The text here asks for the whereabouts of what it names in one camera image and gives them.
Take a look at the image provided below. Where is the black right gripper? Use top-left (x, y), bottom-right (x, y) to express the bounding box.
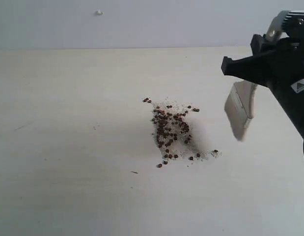
top-left (221, 34), bottom-right (304, 103)

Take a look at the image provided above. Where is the white wide paint brush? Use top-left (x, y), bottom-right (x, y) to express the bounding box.
top-left (224, 10), bottom-right (289, 142)

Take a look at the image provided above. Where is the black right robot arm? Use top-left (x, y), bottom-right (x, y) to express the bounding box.
top-left (221, 34), bottom-right (304, 152)

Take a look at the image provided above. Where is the pile of white grains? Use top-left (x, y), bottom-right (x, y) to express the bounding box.
top-left (142, 97), bottom-right (222, 169)

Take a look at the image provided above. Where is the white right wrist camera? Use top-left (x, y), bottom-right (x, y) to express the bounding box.
top-left (279, 9), bottom-right (304, 59)

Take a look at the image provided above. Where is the white wall knob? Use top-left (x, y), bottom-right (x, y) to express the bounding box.
top-left (94, 9), bottom-right (104, 16)

